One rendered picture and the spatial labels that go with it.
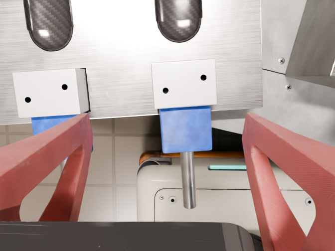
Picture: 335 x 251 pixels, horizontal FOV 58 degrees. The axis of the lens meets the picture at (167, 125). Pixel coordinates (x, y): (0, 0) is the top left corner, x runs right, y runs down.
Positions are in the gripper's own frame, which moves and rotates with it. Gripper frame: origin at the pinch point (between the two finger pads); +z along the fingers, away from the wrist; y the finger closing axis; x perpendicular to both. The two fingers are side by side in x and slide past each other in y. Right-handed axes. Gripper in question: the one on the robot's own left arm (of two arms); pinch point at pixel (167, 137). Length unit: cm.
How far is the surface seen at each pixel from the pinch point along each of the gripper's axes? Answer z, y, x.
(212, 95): 10.7, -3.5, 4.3
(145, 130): 81, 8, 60
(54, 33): 15.9, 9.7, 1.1
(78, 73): 12.1, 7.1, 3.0
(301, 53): 17.4, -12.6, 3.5
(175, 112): 11.2, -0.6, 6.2
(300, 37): 19.2, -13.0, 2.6
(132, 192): 70, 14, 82
